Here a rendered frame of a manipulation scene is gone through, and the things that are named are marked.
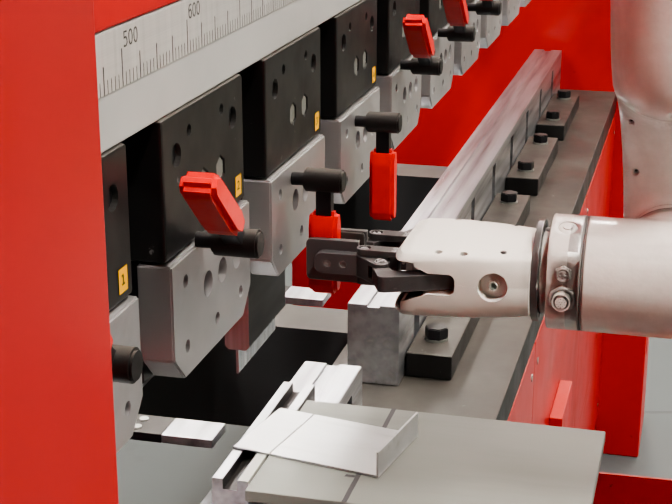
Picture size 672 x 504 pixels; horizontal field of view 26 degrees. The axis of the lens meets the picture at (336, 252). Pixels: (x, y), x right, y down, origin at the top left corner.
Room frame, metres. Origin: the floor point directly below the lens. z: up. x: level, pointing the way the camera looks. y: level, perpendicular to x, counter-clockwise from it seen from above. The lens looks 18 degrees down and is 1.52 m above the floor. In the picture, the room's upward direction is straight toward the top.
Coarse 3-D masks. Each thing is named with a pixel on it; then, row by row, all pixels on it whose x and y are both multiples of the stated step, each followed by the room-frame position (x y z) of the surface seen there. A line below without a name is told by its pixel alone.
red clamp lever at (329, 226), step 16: (304, 176) 1.04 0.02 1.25; (320, 176) 1.04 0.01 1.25; (336, 176) 1.04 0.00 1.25; (320, 192) 1.05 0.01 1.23; (336, 192) 1.04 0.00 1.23; (320, 208) 1.04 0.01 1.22; (320, 224) 1.04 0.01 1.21; (336, 224) 1.04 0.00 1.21; (320, 288) 1.04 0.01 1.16; (336, 288) 1.04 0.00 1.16
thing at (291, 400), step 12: (288, 384) 1.23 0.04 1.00; (312, 384) 1.23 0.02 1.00; (276, 396) 1.20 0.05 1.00; (288, 396) 1.22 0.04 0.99; (300, 396) 1.20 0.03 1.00; (312, 396) 1.22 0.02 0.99; (264, 408) 1.17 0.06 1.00; (276, 408) 1.18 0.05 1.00; (288, 408) 1.17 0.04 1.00; (300, 408) 1.18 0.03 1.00; (228, 456) 1.08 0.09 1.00; (240, 456) 1.08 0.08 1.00; (252, 456) 1.10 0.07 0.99; (228, 468) 1.06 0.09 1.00; (240, 468) 1.07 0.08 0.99; (216, 480) 1.04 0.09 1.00; (228, 480) 1.05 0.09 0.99; (216, 492) 1.04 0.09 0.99; (228, 492) 1.04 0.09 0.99; (240, 492) 1.03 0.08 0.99
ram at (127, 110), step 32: (96, 0) 0.74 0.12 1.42; (128, 0) 0.78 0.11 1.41; (160, 0) 0.82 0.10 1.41; (320, 0) 1.15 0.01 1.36; (352, 0) 1.26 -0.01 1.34; (96, 32) 0.74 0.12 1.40; (256, 32) 0.99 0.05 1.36; (288, 32) 1.07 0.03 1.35; (192, 64) 0.87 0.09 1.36; (224, 64) 0.92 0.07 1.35; (128, 96) 0.77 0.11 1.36; (160, 96) 0.82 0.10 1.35; (192, 96) 0.87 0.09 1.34; (128, 128) 0.77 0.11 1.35
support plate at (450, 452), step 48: (432, 432) 1.12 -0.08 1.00; (480, 432) 1.12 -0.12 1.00; (528, 432) 1.12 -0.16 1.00; (576, 432) 1.12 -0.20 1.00; (288, 480) 1.04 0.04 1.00; (336, 480) 1.04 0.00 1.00; (384, 480) 1.04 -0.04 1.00; (432, 480) 1.04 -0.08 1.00; (480, 480) 1.04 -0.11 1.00; (528, 480) 1.04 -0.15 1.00; (576, 480) 1.04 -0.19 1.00
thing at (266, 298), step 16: (256, 288) 1.08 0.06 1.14; (272, 288) 1.12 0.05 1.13; (256, 304) 1.08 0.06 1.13; (272, 304) 1.12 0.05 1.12; (240, 320) 1.06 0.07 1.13; (256, 320) 1.08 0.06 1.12; (272, 320) 1.15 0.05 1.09; (240, 336) 1.06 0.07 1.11; (256, 336) 1.08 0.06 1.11; (240, 352) 1.07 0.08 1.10; (240, 368) 1.07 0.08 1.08
